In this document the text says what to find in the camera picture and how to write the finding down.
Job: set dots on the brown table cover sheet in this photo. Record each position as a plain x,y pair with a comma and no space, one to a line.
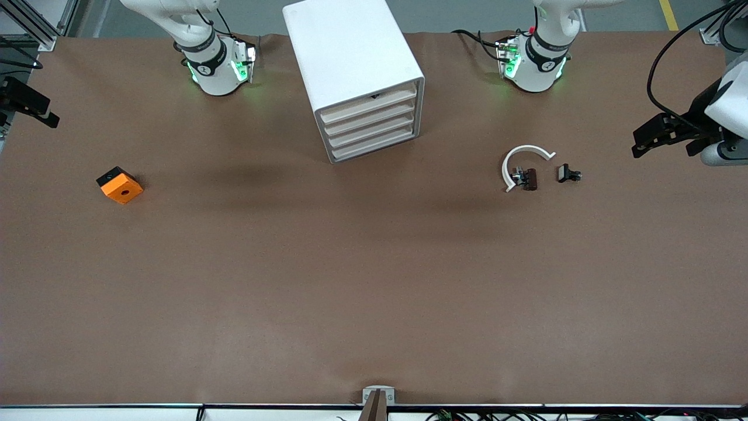
374,292

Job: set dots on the small black clip part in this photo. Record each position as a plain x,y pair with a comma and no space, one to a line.
564,173

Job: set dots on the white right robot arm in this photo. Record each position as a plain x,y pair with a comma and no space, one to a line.
213,73

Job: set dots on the white curved plastic part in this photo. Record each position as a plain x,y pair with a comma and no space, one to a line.
526,148

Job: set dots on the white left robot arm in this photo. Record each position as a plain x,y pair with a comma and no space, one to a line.
534,73

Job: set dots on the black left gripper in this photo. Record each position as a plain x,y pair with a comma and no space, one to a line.
698,112

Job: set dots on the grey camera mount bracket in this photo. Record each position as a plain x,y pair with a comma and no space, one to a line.
368,393

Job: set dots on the small brown electrical component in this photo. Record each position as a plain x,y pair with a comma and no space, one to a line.
530,179

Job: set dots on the aluminium frame profile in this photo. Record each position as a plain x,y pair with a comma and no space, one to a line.
712,36
47,42

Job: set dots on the white table edge rail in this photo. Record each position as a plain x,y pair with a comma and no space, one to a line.
117,415

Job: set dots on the white drawer cabinet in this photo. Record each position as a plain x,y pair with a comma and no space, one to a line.
345,52

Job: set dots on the cream plastic drawer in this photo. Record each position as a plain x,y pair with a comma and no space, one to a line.
363,133
365,146
362,119

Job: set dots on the orange block with black side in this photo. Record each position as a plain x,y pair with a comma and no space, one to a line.
123,190

